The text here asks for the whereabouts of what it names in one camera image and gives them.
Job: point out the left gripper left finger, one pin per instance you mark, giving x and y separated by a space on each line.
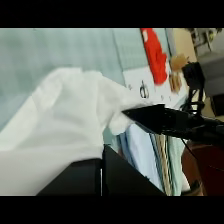
80 180

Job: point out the white shirt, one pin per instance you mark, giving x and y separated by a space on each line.
66 126

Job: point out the red garment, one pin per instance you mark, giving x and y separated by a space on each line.
156 56

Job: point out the pale green garment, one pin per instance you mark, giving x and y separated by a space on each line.
176 163

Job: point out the light blue garment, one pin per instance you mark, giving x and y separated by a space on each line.
143 153

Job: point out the tan striped garment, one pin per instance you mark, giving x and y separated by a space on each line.
164 160

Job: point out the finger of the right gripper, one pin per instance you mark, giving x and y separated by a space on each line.
155 111
156 125

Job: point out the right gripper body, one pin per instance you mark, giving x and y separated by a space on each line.
196 128

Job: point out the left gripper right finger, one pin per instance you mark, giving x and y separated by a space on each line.
126 176

